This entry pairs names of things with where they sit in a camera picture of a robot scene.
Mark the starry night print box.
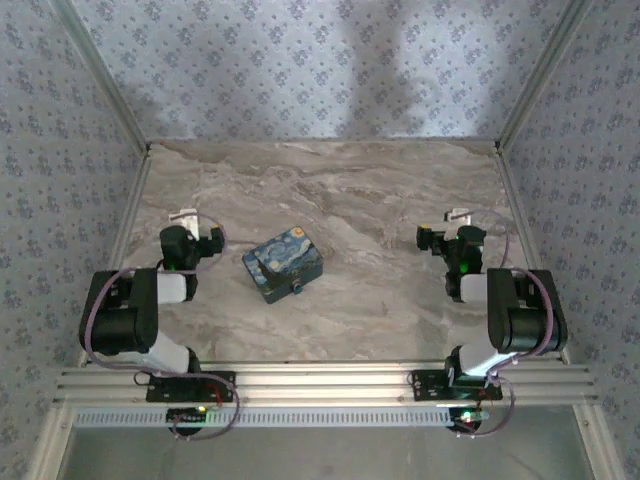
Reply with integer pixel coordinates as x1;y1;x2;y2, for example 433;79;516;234
241;225;326;306

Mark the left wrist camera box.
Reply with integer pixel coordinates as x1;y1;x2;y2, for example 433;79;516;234
168;207;202;239

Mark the aluminium table side rail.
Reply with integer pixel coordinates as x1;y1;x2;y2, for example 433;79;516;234
491;142;572;365
78;144;154;367

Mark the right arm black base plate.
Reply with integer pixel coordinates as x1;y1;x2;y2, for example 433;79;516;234
406;368;504;402

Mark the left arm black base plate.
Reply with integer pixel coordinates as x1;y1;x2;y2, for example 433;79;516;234
144;370;238;404

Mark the aluminium mounting rail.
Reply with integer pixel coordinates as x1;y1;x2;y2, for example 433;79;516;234
51;361;600;407

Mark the aluminium frame post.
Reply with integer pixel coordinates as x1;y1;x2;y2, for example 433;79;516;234
48;0;152;152
496;0;597;152

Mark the slotted grey cable duct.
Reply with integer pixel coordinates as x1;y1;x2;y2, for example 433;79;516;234
71;405;457;431

